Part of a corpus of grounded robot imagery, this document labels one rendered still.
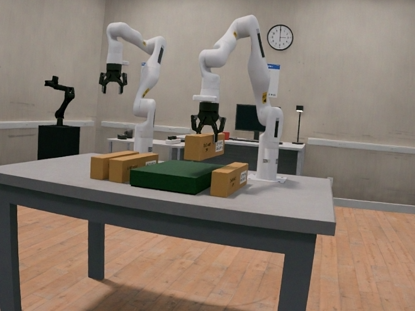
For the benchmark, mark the tan cardboard carton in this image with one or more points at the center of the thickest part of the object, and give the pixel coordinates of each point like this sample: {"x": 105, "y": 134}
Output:
{"x": 228, "y": 179}
{"x": 100, "y": 164}
{"x": 119, "y": 168}
{"x": 200, "y": 146}

